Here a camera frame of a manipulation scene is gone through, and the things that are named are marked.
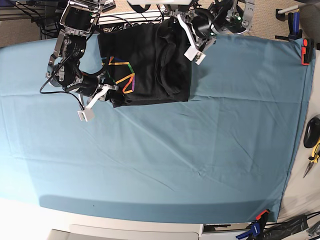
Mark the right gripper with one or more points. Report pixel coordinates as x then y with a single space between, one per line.
91 88

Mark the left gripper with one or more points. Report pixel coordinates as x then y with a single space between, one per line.
193 29

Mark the black T-shirt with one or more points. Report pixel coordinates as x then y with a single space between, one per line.
147 64

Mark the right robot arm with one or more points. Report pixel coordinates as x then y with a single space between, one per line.
79 21

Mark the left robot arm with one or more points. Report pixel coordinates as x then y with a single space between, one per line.
233 16

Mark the white power strip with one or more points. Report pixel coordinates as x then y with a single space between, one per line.
112 23

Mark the blue black bar clamp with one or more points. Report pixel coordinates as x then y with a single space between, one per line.
293 20

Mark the orange black clamp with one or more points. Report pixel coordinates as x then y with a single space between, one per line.
307 51

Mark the teal table cloth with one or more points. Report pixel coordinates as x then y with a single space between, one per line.
224 156

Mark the black computer mouse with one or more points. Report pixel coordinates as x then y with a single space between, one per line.
312 133

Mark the orange blue spring clamp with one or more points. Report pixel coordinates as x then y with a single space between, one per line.
256 227

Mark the black plastic bag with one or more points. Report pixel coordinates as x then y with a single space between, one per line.
279 232

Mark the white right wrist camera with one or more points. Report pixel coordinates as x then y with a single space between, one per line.
86 115

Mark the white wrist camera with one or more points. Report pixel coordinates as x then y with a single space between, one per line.
86 115
193 54

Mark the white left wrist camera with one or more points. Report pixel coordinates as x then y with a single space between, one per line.
193 54

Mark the yellow handled pliers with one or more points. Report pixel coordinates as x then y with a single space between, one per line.
313 159

